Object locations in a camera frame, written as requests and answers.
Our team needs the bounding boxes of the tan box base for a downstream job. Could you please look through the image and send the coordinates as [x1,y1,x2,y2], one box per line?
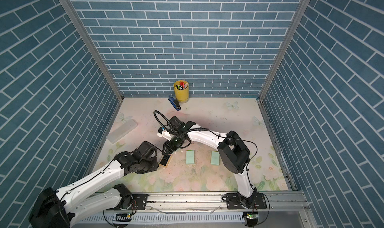
[159,155,172,167]

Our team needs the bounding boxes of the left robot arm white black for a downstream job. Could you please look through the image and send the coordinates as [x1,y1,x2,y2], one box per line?
[29,142,159,228]

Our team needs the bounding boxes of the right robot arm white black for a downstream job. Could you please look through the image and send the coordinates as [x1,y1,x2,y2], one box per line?
[153,110,258,209]

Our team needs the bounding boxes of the blue stapler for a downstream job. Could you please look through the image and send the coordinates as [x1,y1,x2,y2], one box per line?
[168,96,181,111]

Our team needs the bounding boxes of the yellow pen cup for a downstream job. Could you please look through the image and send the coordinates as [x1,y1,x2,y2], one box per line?
[174,80,189,103]

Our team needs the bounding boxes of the markers in cup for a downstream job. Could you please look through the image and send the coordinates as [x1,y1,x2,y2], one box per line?
[175,81,188,90]

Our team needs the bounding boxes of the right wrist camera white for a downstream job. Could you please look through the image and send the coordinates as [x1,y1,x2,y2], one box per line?
[157,128,174,141]

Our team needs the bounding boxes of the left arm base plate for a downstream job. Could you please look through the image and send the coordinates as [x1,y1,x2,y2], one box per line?
[118,194,149,212]

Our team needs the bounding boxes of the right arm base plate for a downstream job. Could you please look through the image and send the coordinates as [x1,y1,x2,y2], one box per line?
[222,193,267,210]

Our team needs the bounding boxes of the aluminium front rail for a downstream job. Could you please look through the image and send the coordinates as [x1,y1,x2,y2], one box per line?
[53,190,319,228]

